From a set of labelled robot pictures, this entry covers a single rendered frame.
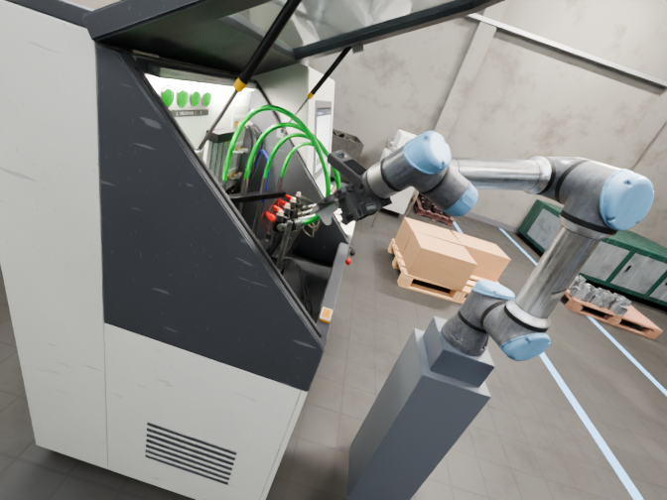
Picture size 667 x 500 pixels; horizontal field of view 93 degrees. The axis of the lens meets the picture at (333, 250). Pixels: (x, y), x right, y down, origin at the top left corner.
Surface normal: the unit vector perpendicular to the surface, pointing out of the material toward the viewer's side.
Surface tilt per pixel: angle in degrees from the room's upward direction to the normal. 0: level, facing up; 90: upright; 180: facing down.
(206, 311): 90
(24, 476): 0
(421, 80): 90
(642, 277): 90
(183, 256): 90
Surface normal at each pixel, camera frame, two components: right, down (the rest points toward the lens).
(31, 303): -0.14, 0.41
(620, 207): 0.21, 0.38
